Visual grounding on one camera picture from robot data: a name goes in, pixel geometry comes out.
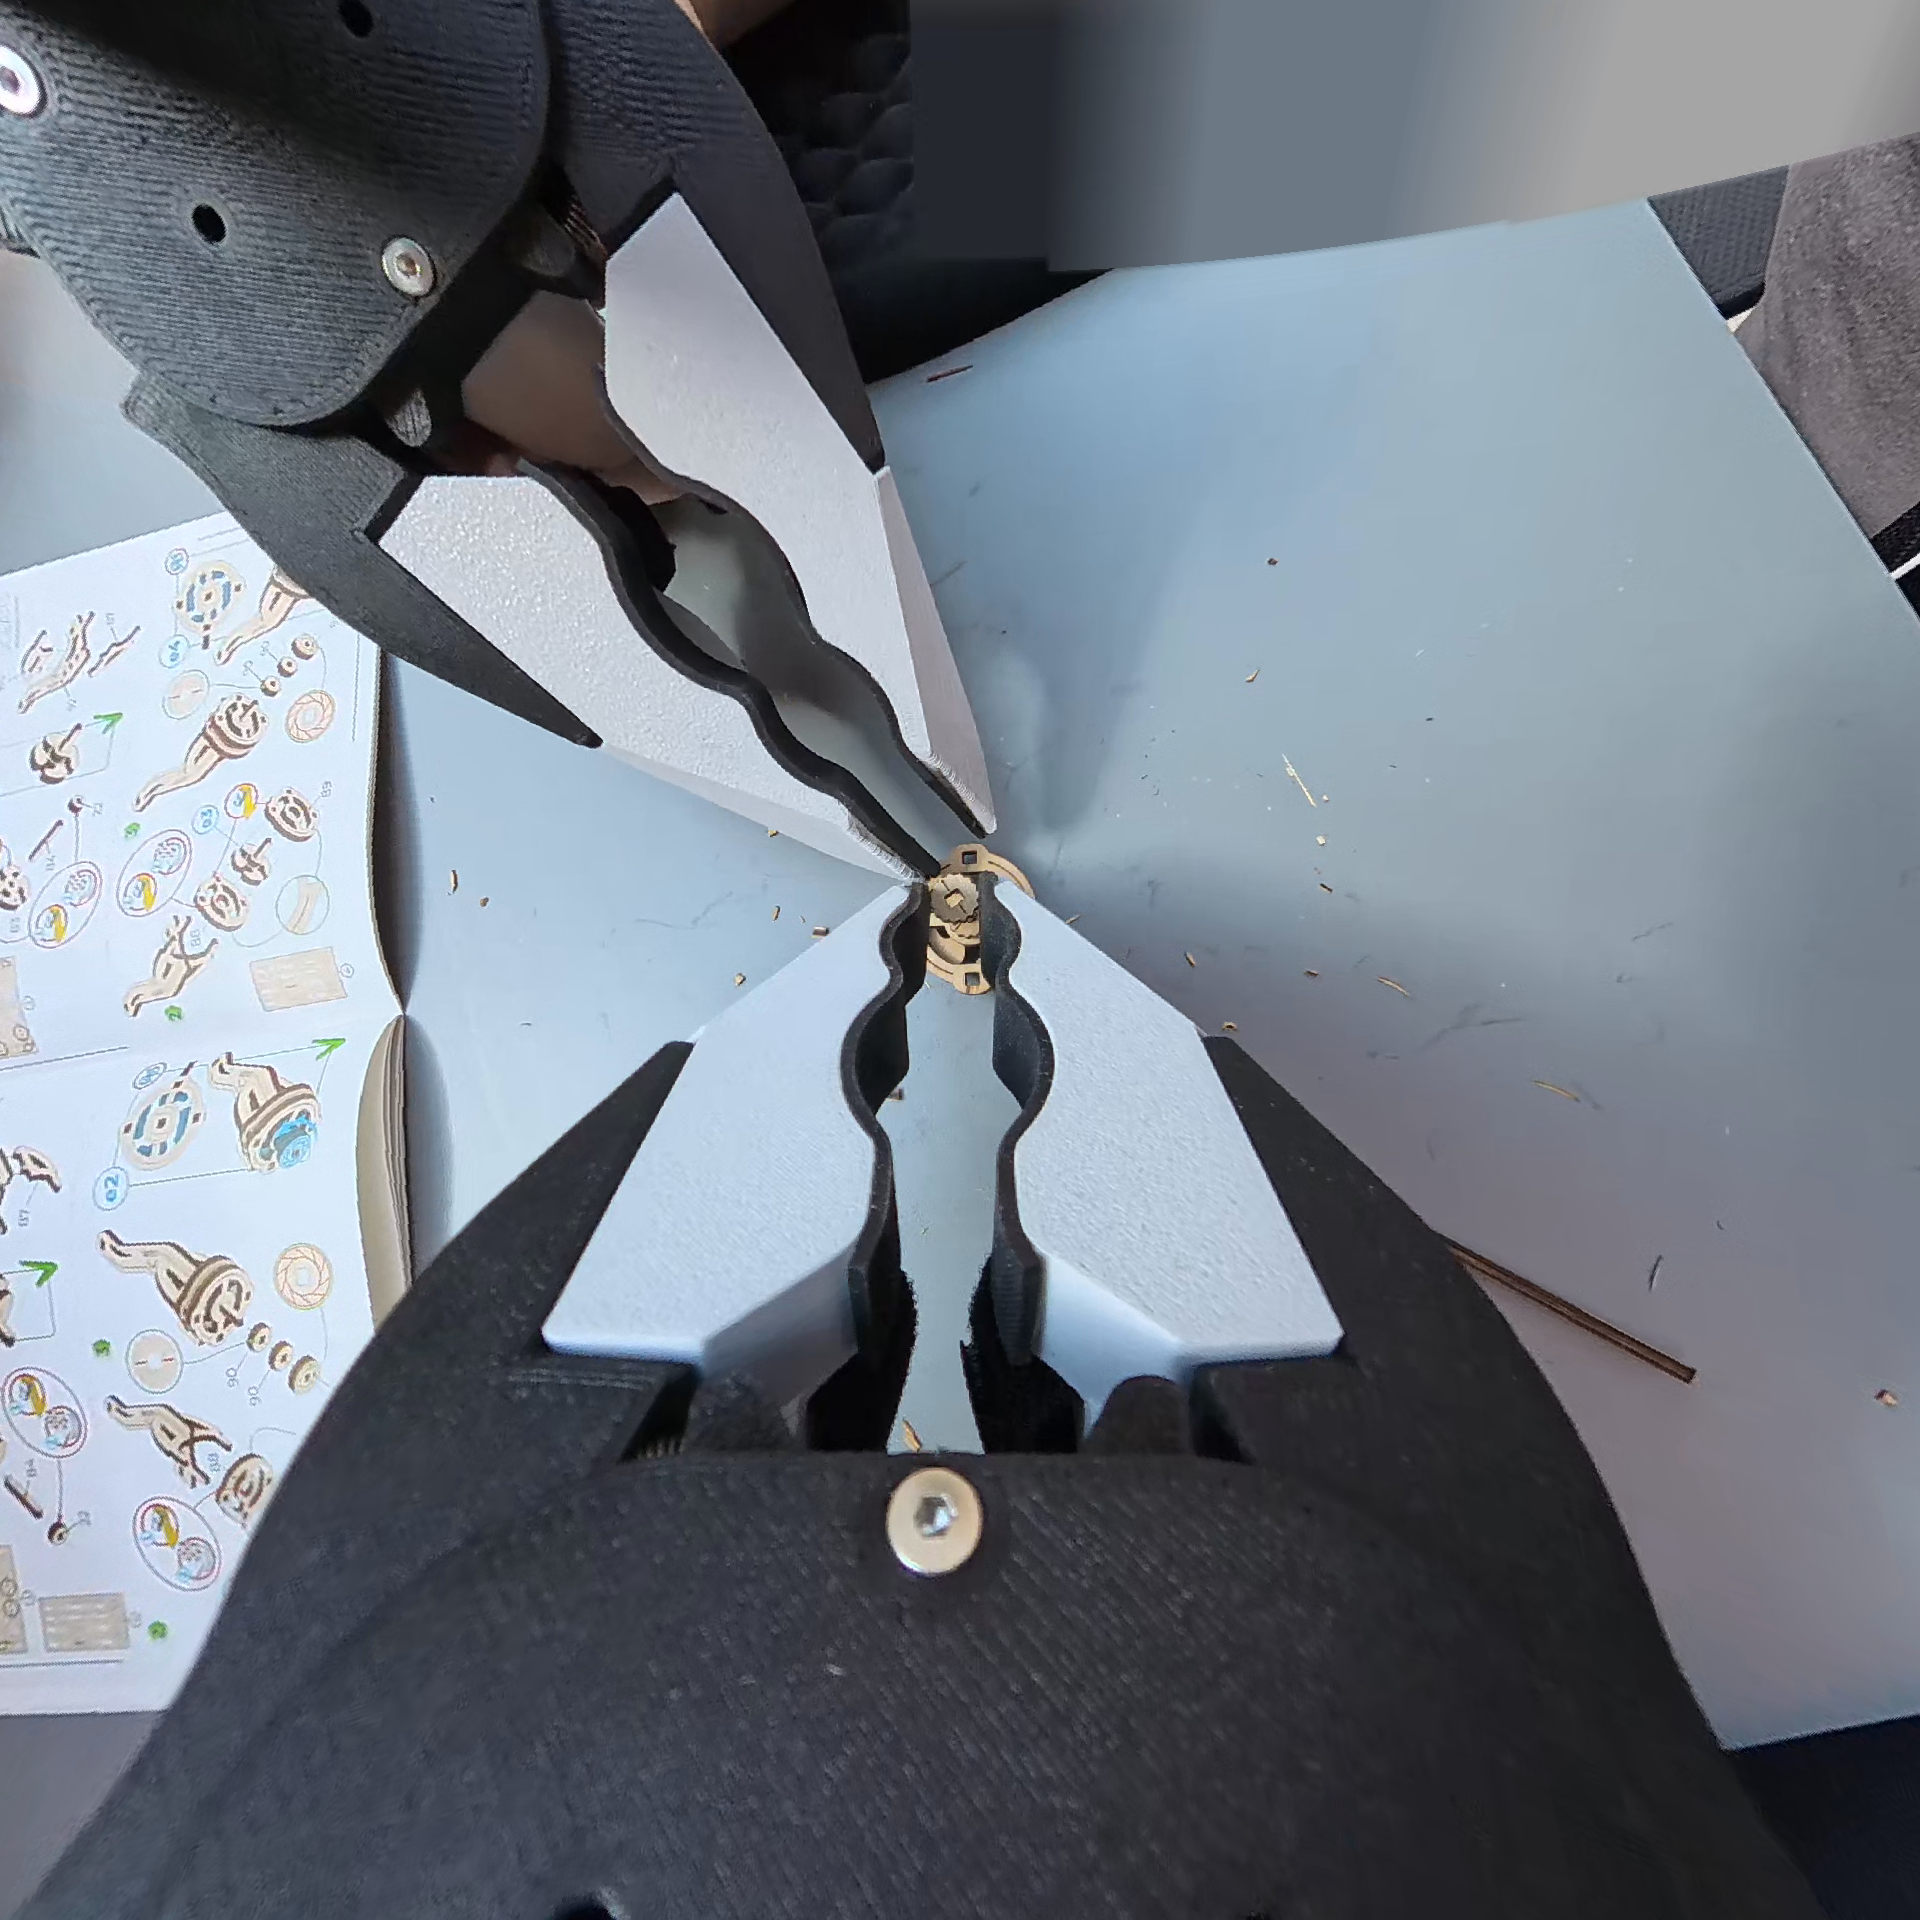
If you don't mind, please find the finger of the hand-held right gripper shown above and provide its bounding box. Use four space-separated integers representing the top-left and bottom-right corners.
598 193 999 841
374 460 939 885

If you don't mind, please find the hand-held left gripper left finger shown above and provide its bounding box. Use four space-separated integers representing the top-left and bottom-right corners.
539 883 921 1453

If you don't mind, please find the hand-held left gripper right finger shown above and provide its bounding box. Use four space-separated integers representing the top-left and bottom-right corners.
968 896 1346 1453

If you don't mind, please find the round wooden hub part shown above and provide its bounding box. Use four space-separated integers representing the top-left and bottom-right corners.
919 843 1040 1000

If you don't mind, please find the person's right hand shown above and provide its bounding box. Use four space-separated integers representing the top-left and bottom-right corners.
455 293 726 518

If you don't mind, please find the black padded armrest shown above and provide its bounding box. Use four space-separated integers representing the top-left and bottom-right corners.
718 0 921 384

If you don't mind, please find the thin wooden stick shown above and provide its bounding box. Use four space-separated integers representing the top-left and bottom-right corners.
1446 1240 1700 1386

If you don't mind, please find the instruction booklet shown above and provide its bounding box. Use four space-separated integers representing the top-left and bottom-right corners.
0 508 416 1722

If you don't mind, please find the black office chair seat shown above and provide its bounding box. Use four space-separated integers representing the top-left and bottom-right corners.
1649 168 1790 320

